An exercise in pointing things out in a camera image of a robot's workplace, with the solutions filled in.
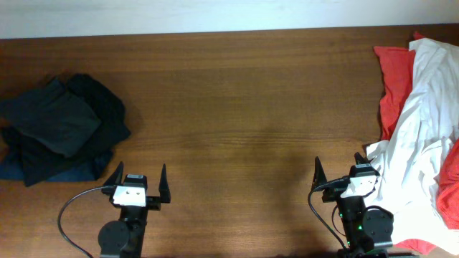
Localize black folded garment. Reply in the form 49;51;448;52
1;74;131;186

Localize dark grey folded garment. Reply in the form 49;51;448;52
1;79;101;158

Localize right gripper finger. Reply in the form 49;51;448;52
311;156;328;191
354;152;369;165

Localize red t-shirt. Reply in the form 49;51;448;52
374;34;458;254

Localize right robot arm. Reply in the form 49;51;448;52
308;153;394;257

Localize navy blue folded garment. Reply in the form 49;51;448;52
1;150;113;182

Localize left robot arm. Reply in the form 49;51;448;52
98;163;171;258

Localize white t-shirt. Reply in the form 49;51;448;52
364;38;458;255

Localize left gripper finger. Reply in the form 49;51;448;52
103;161;124;186
158;163;171;204

